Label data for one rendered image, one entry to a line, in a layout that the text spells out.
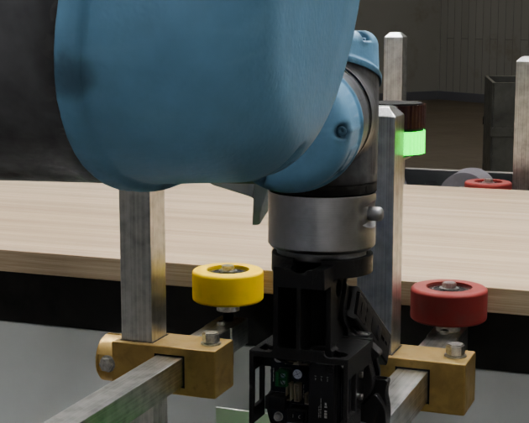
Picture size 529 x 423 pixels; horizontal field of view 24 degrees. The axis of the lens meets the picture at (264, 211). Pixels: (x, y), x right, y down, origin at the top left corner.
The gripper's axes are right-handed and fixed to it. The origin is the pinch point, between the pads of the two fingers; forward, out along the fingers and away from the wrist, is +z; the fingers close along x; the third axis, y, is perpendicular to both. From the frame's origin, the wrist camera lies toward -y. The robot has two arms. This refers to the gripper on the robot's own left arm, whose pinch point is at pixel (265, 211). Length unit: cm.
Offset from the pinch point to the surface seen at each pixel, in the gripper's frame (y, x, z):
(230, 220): 5, -61, 12
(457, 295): -19.8, -11.5, 9.9
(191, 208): 11, -71, 12
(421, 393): -14.7, 2.5, 15.9
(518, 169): -45, -106, 9
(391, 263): -12.0, -2.2, 4.9
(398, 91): -24, -114, -4
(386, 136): -10.9, -2.5, -6.9
